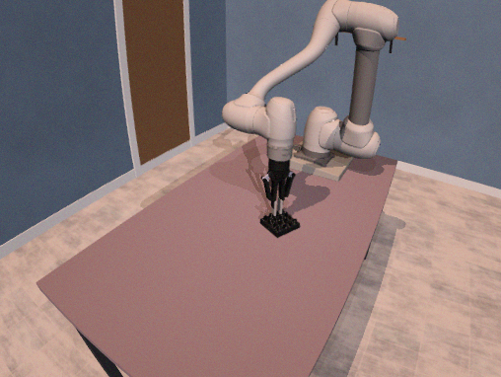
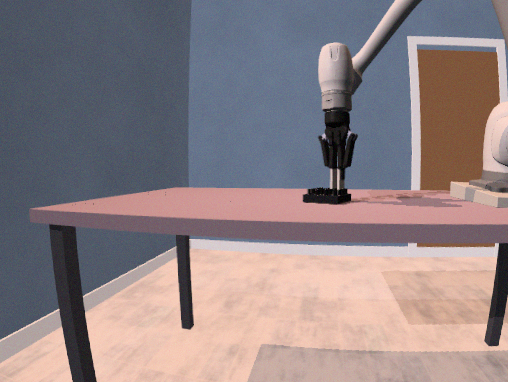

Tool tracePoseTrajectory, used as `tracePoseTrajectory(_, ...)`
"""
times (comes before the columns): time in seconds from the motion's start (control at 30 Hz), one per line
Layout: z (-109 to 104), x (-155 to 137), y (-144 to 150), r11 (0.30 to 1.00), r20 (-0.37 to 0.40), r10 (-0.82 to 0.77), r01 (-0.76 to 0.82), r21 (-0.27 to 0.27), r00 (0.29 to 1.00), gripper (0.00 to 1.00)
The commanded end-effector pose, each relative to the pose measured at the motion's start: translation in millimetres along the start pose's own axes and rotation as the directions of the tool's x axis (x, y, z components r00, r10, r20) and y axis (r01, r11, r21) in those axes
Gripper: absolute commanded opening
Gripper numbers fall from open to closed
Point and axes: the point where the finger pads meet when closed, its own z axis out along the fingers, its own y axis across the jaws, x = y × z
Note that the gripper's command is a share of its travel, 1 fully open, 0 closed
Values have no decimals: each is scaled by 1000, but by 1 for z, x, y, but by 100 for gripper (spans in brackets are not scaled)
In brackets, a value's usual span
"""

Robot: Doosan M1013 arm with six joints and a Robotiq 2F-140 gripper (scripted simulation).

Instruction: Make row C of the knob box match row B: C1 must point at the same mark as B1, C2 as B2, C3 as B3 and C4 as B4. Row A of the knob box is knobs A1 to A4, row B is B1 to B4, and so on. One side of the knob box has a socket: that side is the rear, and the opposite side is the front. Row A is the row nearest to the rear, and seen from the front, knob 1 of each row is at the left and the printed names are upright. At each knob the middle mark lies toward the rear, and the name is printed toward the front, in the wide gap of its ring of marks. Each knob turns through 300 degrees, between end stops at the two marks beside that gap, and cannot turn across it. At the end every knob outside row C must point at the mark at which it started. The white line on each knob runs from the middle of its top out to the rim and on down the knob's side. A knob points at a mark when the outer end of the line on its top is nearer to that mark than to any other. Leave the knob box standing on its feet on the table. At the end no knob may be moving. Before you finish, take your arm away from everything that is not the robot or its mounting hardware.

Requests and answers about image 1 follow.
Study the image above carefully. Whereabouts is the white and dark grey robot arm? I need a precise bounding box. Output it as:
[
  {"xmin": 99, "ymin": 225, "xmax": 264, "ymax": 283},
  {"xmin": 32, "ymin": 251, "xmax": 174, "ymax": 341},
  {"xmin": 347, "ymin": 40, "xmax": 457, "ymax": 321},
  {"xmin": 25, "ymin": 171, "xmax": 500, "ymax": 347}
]
[{"xmin": 222, "ymin": 0, "xmax": 399, "ymax": 167}]

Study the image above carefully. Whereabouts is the black knob box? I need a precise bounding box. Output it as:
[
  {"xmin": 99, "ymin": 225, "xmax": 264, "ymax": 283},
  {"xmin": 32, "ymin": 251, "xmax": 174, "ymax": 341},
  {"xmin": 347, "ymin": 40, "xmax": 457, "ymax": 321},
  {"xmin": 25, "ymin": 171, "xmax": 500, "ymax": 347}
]
[{"xmin": 260, "ymin": 209, "xmax": 300, "ymax": 238}]

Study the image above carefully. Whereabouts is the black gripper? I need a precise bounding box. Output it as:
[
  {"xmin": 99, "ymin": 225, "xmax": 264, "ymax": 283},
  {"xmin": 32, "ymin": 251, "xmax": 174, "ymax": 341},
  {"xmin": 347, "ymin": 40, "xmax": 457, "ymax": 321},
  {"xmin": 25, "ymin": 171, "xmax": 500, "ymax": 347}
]
[{"xmin": 261, "ymin": 158, "xmax": 296, "ymax": 216}]

